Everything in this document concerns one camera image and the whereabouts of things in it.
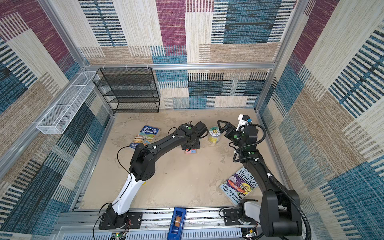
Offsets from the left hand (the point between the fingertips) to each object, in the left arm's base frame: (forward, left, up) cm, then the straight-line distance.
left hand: (194, 144), depth 93 cm
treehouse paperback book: (-23, -23, -4) cm, 33 cm away
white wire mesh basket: (-1, +64, +27) cm, 70 cm away
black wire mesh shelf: (+39, +47, +12) cm, 63 cm away
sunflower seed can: (+6, -13, +2) cm, 14 cm away
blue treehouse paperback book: (+10, +32, -4) cm, 34 cm away
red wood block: (-10, +4, +12) cm, 16 cm away
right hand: (+1, -14, +17) cm, 22 cm away
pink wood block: (-3, +4, -3) cm, 6 cm away
